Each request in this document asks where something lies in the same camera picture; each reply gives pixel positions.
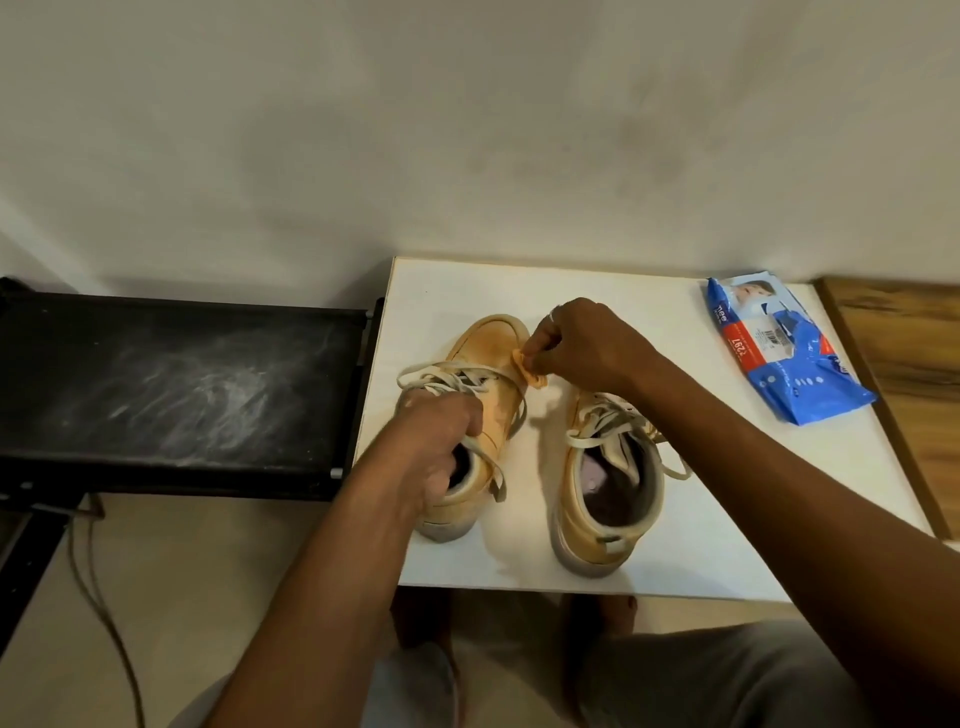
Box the person's right hand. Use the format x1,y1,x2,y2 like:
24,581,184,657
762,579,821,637
519,297,663,397

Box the person's left hand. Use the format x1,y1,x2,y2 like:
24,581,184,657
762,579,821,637
369,389,486,520

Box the orange wipe cloth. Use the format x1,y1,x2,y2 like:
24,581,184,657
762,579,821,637
513,348,549,390

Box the tan lace-up sneaker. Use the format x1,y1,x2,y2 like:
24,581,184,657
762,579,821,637
551,390,693,579
396,313,532,541

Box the person's left forearm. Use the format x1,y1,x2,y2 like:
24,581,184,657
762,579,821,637
204,463,417,728

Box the person's right forearm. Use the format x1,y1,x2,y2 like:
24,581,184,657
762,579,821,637
626,352,960,728

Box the person's left leg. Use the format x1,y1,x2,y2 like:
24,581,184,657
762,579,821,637
390,587,460,680

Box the person's leg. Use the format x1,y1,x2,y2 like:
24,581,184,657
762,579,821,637
390,587,460,680
562,594,640,725

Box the person's right leg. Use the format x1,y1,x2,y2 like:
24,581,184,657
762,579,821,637
562,594,640,725

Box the blue wet wipes packet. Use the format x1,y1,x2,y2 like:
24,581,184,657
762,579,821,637
705,270,879,427

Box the black treadmill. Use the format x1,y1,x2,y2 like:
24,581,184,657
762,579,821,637
0,276,387,655

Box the grey shorts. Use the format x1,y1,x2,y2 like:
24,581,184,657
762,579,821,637
168,618,890,728

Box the brown wooden cabinet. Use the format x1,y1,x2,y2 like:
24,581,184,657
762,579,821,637
813,276,960,543

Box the grey cable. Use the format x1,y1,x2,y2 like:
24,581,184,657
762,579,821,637
65,493,148,728

